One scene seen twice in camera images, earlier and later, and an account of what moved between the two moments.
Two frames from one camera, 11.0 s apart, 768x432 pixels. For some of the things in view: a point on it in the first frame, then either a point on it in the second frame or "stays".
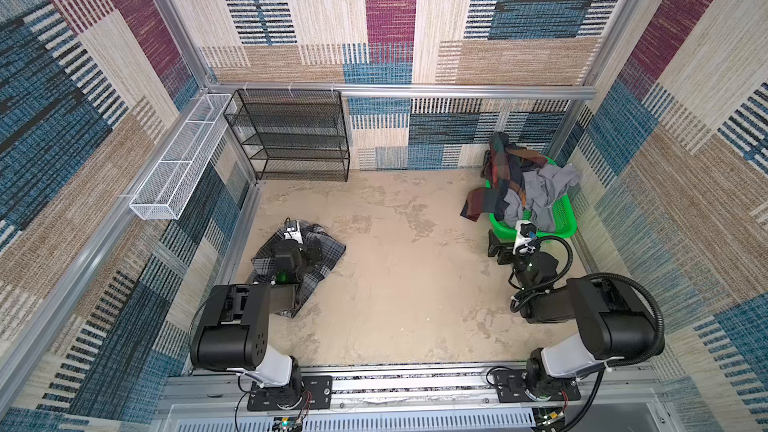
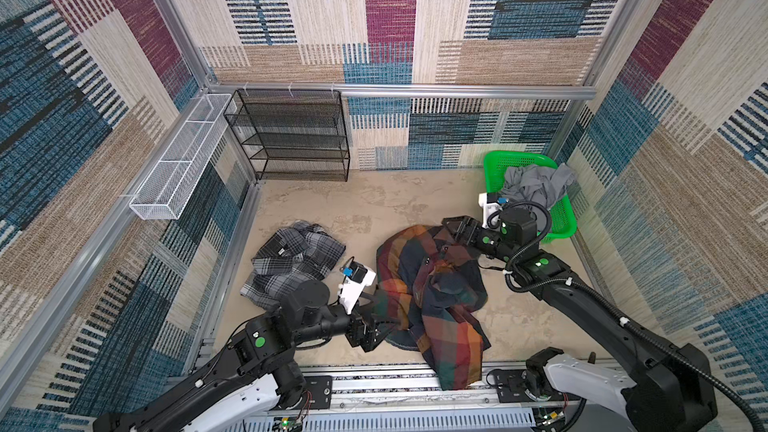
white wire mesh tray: [176, 175] stays
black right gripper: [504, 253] to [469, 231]
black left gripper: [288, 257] to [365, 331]
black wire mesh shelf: [292, 134] stays
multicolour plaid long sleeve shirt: [504, 166] to [430, 297]
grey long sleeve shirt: [541, 189] stays
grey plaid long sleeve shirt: [297, 231] stays
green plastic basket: [562, 213] stays
